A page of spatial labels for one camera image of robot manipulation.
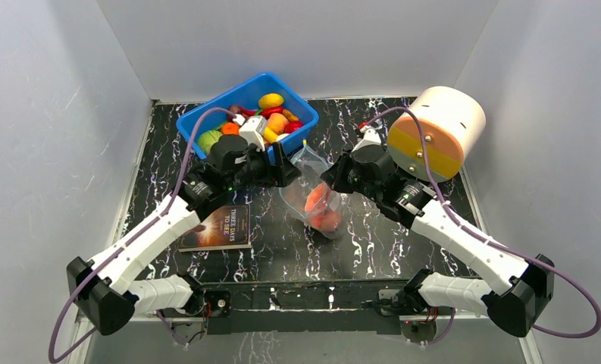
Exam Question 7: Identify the green toy cabbage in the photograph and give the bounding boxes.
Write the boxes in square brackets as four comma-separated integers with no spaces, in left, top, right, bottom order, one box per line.
[196,130,223,155]

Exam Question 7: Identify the red toy tomato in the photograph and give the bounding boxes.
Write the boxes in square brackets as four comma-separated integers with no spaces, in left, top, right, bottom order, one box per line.
[283,121,304,134]

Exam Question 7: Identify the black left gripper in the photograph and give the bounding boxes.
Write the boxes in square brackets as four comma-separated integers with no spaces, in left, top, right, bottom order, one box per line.
[226,143,300,193]

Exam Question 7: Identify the clear zip top bag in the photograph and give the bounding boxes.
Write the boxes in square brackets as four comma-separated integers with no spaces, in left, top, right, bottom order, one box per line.
[278,142,345,240]

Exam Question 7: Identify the three days to see book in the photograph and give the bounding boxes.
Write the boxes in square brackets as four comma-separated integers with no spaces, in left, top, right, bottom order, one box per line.
[177,205,252,253]

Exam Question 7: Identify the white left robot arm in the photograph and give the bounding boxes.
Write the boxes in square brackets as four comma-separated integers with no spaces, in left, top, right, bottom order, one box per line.
[67,135,302,335]

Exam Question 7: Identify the toy watermelon slice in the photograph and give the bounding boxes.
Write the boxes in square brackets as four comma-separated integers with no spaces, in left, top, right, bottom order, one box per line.
[304,182,331,213]

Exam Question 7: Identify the blue plastic bin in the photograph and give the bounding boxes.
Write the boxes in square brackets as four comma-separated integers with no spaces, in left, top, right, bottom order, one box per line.
[176,73,319,160]

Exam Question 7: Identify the yellow toy lemon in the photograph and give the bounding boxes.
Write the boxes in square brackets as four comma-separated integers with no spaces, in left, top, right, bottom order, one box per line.
[258,93,285,110]

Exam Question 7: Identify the red toy chili pepper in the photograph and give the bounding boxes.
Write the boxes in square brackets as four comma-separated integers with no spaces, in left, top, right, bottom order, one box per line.
[239,106,283,119]

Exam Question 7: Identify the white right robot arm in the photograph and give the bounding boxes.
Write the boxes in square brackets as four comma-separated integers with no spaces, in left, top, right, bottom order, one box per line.
[321,141,554,337]

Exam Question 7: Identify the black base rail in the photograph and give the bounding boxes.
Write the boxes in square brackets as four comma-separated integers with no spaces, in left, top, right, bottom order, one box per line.
[152,281,439,337]

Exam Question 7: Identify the orange toy peach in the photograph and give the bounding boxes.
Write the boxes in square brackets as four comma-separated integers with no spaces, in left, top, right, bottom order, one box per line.
[268,113,289,135]

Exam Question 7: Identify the cream cylinder with coloured face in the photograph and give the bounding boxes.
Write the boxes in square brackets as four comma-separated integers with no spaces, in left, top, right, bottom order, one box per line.
[387,86,486,183]

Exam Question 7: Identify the yellow toy banana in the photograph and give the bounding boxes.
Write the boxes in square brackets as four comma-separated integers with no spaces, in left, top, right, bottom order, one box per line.
[262,127,279,144]

